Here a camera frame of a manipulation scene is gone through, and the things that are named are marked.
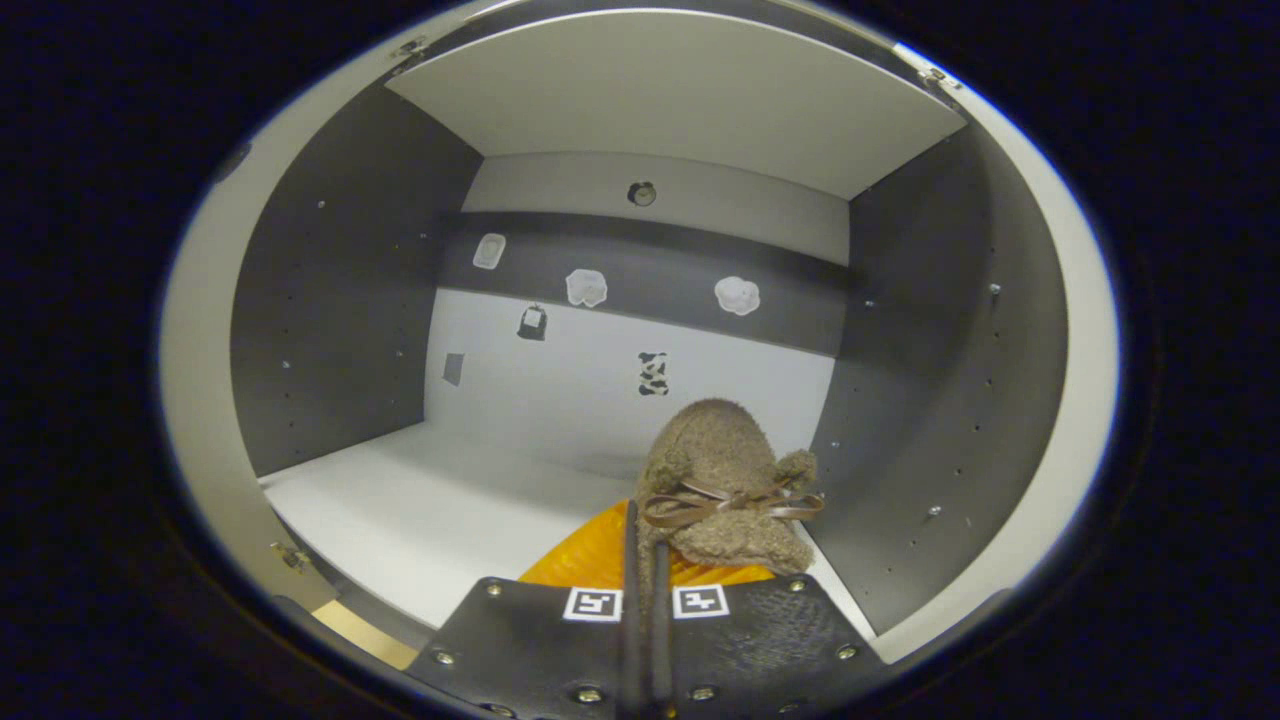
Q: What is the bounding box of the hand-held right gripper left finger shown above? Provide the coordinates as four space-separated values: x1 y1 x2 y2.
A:
405 498 646 720

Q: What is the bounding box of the white shoe cabinet door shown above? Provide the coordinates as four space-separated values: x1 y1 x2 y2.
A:
160 40 341 613
875 45 1121 663

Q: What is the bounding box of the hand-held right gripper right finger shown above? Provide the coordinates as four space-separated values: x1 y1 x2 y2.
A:
645 540 891 720

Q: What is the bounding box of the white and grey shoe cabinet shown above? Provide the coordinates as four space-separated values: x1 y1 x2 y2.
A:
160 0 1121 666

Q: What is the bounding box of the brown fuzzy shoe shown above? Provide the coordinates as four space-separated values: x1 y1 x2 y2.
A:
635 398 826 576

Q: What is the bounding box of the white cabinet shelf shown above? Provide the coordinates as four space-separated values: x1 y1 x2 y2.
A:
385 10 969 201

